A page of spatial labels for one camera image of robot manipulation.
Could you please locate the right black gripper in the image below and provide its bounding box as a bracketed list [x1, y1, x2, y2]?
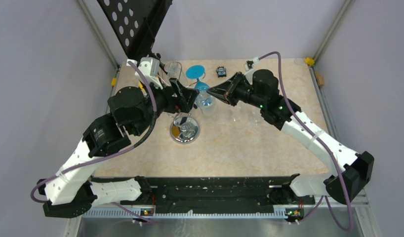
[207, 72, 265, 109]

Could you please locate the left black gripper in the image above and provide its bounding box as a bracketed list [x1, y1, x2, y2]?
[131, 77, 200, 136]

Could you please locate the clear smooth wine glass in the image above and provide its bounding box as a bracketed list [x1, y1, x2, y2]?
[230, 105, 244, 122]

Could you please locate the clear wine glass front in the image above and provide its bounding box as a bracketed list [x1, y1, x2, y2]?
[248, 110, 264, 125]

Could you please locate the clear patterned short glass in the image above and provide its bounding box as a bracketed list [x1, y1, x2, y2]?
[196, 91, 216, 116]

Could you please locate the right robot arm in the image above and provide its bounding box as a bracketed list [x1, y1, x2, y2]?
[207, 69, 374, 204]

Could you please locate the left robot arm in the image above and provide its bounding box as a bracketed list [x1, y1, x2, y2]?
[35, 78, 199, 218]

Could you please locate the blue wine glass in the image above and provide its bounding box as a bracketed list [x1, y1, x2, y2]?
[185, 65, 210, 93]

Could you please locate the chrome wine glass rack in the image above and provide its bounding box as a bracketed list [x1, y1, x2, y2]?
[168, 71, 200, 144]

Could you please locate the yellow wine glass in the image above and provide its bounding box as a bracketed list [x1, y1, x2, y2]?
[138, 81, 146, 93]

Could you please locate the small black blue toy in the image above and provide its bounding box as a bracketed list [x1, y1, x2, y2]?
[216, 66, 227, 78]

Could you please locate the clear patterned glass at back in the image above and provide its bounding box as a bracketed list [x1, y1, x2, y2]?
[164, 61, 182, 80]

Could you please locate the yellow corner clamp left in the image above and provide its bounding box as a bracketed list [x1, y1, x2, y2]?
[111, 78, 117, 87]

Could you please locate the yellow corner clamp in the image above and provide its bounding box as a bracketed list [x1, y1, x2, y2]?
[304, 57, 315, 66]
[111, 78, 117, 87]

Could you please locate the black perforated music stand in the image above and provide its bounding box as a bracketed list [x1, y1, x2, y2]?
[98, 0, 172, 61]

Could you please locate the yellow corner clamp right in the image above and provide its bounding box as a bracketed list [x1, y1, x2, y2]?
[304, 57, 315, 66]

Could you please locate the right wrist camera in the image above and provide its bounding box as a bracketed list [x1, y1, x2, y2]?
[244, 57, 259, 77]

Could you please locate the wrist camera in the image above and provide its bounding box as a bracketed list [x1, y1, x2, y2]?
[126, 57, 163, 89]
[244, 57, 259, 77]

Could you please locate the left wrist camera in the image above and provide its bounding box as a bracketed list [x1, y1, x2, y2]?
[126, 57, 163, 89]

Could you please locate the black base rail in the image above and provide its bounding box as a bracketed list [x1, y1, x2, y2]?
[90, 173, 321, 215]

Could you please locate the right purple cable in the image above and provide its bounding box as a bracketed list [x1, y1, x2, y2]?
[258, 51, 355, 232]

